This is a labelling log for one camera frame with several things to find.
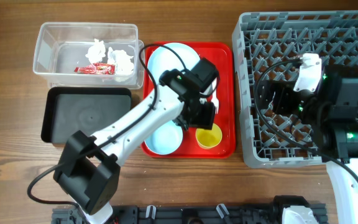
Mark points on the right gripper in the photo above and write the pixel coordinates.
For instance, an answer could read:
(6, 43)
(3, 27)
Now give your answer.
(284, 89)

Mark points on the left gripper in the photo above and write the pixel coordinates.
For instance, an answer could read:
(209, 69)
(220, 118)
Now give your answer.
(206, 121)

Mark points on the pink plastic fork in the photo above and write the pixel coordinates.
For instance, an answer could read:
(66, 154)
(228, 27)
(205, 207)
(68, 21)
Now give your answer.
(213, 93)

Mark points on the yellow plastic cup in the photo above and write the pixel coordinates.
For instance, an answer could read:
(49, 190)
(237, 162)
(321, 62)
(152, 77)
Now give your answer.
(209, 138)

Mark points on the light blue bowl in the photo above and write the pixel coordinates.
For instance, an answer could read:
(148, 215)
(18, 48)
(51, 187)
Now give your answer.
(166, 139)

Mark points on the light blue plate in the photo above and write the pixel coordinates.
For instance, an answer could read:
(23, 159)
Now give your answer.
(162, 59)

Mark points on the white tissue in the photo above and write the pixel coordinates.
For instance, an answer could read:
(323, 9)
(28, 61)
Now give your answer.
(123, 66)
(96, 52)

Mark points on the red snack wrapper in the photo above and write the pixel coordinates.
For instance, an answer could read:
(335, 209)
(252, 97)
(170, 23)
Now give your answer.
(97, 69)

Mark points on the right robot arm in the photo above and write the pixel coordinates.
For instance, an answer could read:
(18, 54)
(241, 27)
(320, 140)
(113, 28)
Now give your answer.
(326, 98)

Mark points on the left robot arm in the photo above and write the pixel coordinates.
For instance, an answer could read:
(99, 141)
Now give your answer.
(89, 166)

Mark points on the grey dishwasher rack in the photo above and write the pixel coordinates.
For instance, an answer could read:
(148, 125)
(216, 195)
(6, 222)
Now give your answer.
(261, 39)

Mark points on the clear plastic waste bin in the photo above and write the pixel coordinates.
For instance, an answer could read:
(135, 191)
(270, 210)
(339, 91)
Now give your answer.
(62, 46)

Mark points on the red serving tray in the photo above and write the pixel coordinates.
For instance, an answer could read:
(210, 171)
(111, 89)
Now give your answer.
(187, 147)

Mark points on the black plastic tray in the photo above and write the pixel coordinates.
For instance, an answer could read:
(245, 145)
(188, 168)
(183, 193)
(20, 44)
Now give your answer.
(86, 109)

